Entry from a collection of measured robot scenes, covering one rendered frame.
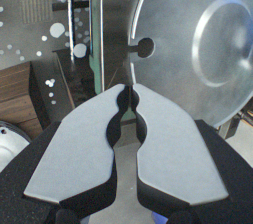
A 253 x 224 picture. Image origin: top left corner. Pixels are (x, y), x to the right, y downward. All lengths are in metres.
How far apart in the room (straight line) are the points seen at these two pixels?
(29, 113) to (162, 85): 0.55
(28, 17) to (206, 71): 0.67
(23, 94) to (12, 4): 0.44
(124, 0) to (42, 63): 0.85
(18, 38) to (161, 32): 0.83
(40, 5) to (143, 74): 0.63
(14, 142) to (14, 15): 0.54
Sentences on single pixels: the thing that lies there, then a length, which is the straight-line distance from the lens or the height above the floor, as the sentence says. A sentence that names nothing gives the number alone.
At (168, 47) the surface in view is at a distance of 0.23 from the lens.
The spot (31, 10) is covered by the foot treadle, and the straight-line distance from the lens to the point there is 0.80.
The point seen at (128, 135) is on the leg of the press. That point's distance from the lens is 0.46.
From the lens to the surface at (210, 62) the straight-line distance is 0.27.
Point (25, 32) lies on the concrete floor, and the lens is 0.98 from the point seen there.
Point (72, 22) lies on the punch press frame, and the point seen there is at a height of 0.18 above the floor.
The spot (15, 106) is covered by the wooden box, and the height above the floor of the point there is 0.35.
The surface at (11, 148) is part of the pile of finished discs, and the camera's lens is 0.77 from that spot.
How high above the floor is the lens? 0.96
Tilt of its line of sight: 53 degrees down
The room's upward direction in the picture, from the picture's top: 140 degrees clockwise
